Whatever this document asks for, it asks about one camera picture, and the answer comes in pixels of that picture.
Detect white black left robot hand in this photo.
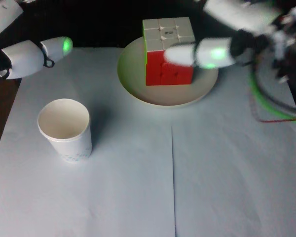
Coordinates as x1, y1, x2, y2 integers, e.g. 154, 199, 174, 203
0, 0, 74, 80

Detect white paper cup blue triangles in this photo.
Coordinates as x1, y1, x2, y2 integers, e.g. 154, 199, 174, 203
37, 98, 92, 164

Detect Rubik's cube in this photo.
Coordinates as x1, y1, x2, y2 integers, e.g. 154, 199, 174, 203
142, 16, 197, 87

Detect round beige plate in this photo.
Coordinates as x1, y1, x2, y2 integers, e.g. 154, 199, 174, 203
117, 37, 219, 109

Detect white paper sheet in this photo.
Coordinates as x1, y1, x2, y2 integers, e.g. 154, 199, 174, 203
171, 46, 296, 237
0, 46, 175, 237

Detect thin red wire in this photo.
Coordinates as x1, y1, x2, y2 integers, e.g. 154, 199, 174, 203
249, 93, 296, 125

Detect green cable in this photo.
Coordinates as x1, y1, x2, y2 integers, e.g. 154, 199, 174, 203
247, 66, 296, 125

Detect grey cable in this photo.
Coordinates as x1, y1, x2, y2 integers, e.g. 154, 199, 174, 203
255, 54, 296, 117

